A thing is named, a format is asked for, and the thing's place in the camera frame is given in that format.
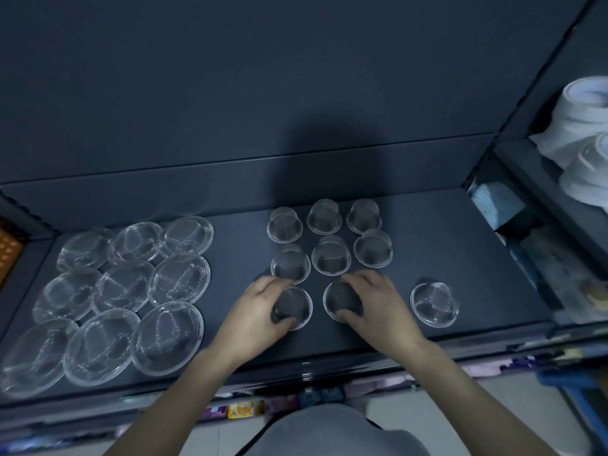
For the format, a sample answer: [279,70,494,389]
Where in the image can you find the person's left hand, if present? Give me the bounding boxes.
[218,275,296,360]

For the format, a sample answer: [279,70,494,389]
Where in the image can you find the person's right hand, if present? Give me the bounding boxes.
[339,269,431,359]

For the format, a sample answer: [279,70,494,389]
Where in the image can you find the small clear mesh strainer cup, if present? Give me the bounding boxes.
[410,281,460,328]
[272,286,314,332]
[322,280,364,324]

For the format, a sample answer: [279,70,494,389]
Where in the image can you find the person's left forearm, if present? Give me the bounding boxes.
[102,344,250,456]

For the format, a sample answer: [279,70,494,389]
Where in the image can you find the person's right forearm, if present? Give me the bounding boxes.
[404,342,557,456]

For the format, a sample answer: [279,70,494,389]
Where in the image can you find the group of small mesh strainers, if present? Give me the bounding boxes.
[266,199,394,286]

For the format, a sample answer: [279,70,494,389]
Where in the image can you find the row of colourful packets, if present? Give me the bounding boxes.
[195,382,420,423]

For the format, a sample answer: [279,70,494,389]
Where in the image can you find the yellow snack packet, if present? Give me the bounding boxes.
[227,399,266,420]

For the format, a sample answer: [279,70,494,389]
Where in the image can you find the person's grey shirt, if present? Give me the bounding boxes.
[237,404,431,456]

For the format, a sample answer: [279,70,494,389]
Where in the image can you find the dark grey shelf unit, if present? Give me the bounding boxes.
[0,0,608,425]

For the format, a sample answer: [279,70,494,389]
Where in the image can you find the light blue packet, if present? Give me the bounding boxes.
[469,180,526,231]

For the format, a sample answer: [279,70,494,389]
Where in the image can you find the clear plastic wrapped goods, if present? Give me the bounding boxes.
[509,222,608,325]

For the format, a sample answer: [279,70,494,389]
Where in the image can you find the blue plastic stool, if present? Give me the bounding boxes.
[536,368,608,449]

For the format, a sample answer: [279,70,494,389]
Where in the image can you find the stack of white tape rolls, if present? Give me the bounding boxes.
[558,133,608,210]
[529,76,608,169]

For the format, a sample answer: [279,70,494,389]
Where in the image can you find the orange plastic basket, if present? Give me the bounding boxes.
[0,218,25,286]

